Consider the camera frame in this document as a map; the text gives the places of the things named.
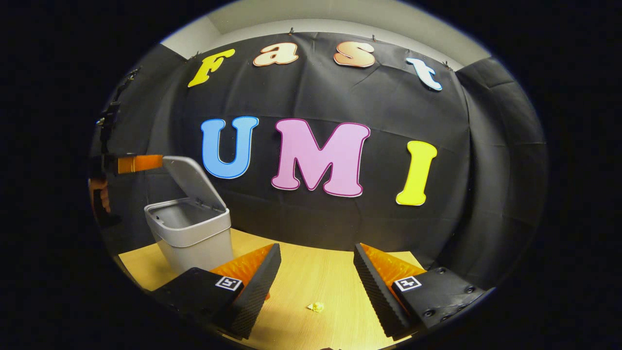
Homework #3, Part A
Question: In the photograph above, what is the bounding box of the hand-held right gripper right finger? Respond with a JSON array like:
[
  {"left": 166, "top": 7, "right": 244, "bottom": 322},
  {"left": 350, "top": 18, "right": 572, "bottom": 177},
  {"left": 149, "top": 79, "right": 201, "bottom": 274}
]
[{"left": 353, "top": 243, "right": 487, "bottom": 341}]

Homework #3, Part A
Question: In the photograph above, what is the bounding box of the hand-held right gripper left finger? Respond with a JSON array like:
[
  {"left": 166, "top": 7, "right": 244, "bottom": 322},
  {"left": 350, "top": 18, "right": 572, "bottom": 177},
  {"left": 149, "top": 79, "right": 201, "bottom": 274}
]
[{"left": 150, "top": 243, "right": 282, "bottom": 341}]

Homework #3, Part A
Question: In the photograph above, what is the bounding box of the white desktop garbage bin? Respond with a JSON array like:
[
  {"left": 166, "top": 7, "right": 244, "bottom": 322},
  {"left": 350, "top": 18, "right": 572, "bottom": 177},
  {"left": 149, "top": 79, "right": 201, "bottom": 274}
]
[{"left": 144, "top": 156, "right": 234, "bottom": 274}]

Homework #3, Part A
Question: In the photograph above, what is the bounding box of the wooden desktop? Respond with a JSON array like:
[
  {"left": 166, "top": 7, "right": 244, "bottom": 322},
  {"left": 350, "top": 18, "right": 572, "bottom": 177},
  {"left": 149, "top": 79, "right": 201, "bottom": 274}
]
[{"left": 118, "top": 227, "right": 427, "bottom": 350}]

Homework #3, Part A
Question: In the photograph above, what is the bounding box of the black backdrop cloth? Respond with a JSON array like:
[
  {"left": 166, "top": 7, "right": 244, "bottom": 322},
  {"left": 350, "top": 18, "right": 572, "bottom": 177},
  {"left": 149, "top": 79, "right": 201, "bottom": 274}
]
[{"left": 90, "top": 32, "right": 550, "bottom": 292}]

